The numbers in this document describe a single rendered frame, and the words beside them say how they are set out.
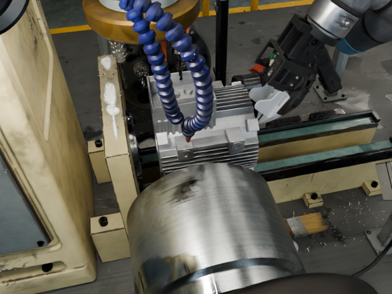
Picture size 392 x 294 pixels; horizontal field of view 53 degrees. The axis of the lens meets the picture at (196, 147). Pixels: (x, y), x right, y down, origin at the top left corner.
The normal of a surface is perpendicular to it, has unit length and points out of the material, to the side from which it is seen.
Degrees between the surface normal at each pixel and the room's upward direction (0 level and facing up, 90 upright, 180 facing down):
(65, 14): 0
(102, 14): 0
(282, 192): 90
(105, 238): 90
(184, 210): 17
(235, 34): 0
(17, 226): 90
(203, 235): 9
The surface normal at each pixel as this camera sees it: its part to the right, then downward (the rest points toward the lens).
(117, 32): -0.27, 0.70
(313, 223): 0.00, -0.68
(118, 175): 0.21, 0.70
